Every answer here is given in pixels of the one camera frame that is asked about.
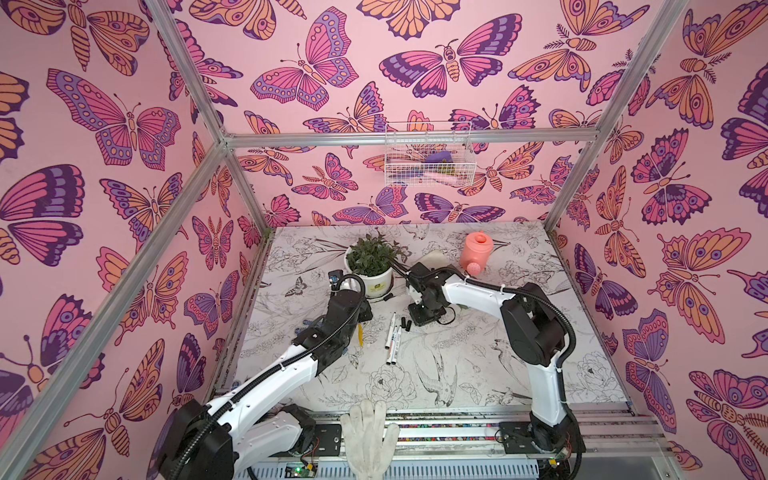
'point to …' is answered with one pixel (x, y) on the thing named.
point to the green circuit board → (299, 470)
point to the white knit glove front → (369, 443)
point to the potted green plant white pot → (372, 258)
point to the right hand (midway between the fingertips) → (418, 317)
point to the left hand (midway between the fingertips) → (364, 290)
